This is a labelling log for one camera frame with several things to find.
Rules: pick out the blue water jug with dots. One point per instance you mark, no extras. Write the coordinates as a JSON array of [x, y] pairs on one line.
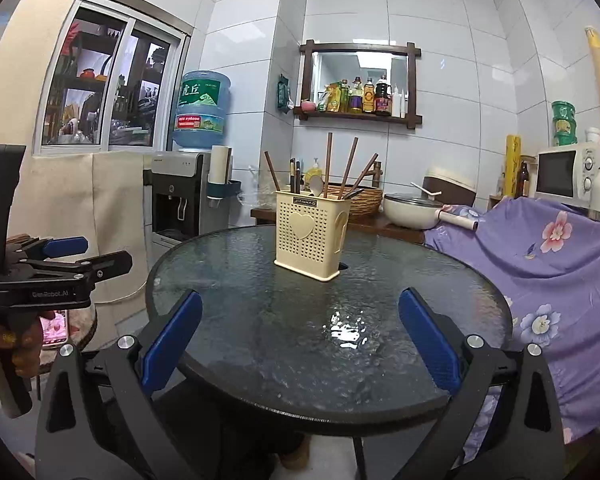
[[200, 113]]

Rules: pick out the black chopstick in holder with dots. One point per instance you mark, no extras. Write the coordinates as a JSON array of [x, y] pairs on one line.
[[292, 175]]

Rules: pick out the brown glass bottle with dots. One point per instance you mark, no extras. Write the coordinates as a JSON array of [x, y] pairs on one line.
[[523, 179]]

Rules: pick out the white microwave oven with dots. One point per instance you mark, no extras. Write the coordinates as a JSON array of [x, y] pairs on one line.
[[566, 173]]

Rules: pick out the paper cup dispenser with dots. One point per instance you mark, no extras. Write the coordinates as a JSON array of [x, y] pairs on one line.
[[219, 185]]

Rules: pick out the dark soy sauce bottle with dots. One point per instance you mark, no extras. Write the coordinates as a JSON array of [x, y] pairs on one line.
[[383, 97]]

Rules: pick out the beige curtain cloth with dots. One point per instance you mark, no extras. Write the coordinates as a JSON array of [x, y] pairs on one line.
[[98, 196]]

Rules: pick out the bronze faucet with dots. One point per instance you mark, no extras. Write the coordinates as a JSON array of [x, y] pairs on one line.
[[376, 174]]

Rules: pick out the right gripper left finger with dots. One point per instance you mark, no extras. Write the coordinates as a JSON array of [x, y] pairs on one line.
[[97, 420]]

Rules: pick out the yellow roll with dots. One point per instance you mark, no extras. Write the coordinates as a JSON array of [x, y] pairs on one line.
[[512, 164]]

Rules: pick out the purple floral cloth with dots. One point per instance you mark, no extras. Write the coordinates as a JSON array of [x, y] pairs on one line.
[[545, 260]]

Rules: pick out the left hand painted nails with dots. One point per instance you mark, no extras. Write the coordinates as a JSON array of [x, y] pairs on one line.
[[26, 349]]

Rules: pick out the brown chopstick in holder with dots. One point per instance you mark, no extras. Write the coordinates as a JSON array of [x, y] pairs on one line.
[[364, 173]]

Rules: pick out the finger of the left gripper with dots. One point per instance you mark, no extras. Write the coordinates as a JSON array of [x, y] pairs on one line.
[[51, 248], [104, 267]]

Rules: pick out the clear plastic spoon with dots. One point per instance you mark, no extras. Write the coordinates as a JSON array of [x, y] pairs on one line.
[[316, 185]]

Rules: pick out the brown rice cooker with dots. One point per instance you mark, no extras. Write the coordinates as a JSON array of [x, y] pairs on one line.
[[445, 187]]

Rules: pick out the grey plastic spoon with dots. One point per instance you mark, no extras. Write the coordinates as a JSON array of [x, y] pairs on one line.
[[353, 193]]

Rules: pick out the round glass table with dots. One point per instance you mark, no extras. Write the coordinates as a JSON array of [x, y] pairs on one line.
[[327, 357]]

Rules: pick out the dark brown wooden chopstick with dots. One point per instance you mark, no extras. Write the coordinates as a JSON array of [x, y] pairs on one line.
[[328, 163]]

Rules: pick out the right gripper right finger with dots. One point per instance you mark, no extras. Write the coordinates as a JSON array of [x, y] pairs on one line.
[[524, 437]]

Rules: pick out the wooden wall shelf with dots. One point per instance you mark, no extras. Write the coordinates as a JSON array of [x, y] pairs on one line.
[[338, 81]]

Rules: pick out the cream plastic utensil holder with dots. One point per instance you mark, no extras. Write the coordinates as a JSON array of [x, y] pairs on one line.
[[309, 236]]

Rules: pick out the white frying pan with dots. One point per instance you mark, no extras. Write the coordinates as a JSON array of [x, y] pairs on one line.
[[416, 213]]

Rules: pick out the white water dispenser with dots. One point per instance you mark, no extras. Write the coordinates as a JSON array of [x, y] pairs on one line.
[[180, 208]]

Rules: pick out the woven basin sink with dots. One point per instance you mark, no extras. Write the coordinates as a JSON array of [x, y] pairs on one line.
[[362, 205]]

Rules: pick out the window with metal frame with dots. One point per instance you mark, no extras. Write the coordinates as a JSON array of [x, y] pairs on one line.
[[112, 79]]

